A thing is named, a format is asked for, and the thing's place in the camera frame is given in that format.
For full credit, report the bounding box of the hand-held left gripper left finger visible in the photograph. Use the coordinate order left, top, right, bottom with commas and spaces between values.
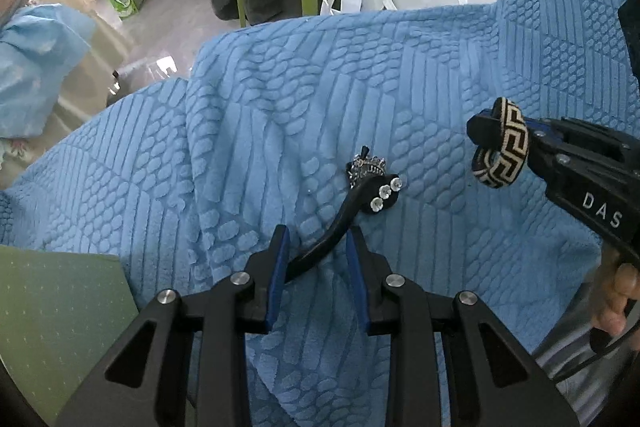
55, 223, 292, 427

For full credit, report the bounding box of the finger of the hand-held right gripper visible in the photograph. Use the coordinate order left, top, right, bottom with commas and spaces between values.
524, 114, 628, 148
466, 113, 563, 190

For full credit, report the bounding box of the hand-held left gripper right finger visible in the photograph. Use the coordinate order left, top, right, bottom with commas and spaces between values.
345, 227, 581, 427

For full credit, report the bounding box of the black beige patterned bangle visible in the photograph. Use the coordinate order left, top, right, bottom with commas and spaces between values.
471, 98, 532, 191

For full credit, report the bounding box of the black rhinestone hair clip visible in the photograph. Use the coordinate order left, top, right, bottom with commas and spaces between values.
285, 174, 403, 283

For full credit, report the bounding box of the green cardboard box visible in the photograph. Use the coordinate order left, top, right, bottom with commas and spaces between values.
0, 244, 141, 427

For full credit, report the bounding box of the person's right hand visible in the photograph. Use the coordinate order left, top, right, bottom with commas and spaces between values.
592, 257, 640, 333

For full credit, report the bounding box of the silver black crown brooch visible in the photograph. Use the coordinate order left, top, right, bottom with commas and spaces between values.
348, 146, 390, 182

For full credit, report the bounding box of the blue textured blanket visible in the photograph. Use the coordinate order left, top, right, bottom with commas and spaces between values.
0, 0, 640, 427

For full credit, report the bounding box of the light blue bed blanket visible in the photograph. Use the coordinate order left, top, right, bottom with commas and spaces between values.
0, 2, 96, 138

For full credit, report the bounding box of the black cable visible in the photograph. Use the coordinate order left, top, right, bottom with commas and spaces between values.
550, 322, 640, 383

